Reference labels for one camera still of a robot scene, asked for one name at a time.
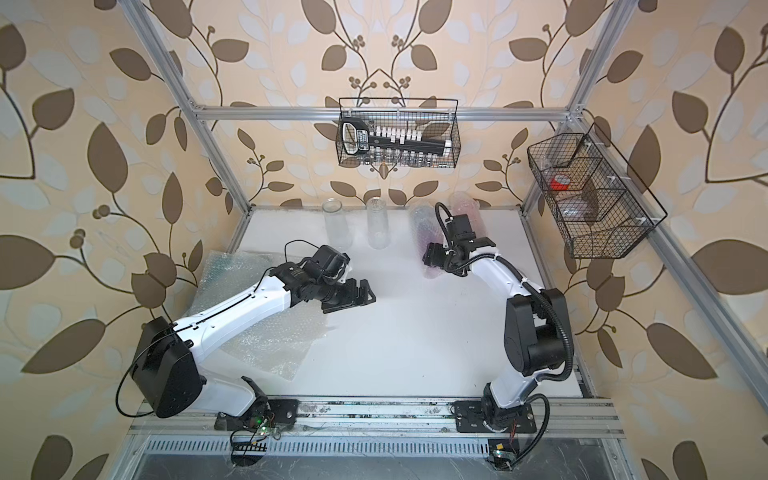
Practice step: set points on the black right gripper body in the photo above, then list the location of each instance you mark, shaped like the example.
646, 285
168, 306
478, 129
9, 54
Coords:
441, 256

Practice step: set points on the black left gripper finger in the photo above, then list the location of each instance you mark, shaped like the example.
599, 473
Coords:
339, 304
361, 291

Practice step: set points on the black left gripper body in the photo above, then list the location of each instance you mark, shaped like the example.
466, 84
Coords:
333, 289

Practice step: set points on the bubble purple vase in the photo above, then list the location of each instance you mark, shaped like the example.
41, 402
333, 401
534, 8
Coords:
425, 230

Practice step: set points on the clear ribbed glass vase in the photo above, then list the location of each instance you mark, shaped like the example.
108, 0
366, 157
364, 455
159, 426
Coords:
337, 228

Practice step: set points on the bubble clear vase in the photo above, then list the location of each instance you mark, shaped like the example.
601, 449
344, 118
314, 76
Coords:
378, 223

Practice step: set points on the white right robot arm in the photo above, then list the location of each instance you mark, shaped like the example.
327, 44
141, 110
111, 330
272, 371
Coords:
537, 337

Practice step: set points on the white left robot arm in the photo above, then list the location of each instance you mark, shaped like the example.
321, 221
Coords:
167, 366

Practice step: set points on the bubble wrapped pink vase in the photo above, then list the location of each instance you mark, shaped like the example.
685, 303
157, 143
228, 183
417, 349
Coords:
461, 203

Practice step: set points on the red tape roll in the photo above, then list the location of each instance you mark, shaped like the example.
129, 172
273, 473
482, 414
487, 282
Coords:
559, 182

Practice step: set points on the black socket set tool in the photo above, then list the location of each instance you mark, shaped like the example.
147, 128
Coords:
359, 137

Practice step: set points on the aluminium front rail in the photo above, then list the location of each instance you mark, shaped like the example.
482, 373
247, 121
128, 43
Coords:
570, 418

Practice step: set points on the black back wire basket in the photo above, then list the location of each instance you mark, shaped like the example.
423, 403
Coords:
438, 115

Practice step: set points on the black side wire basket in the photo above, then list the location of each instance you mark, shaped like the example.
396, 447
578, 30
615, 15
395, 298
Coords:
609, 208

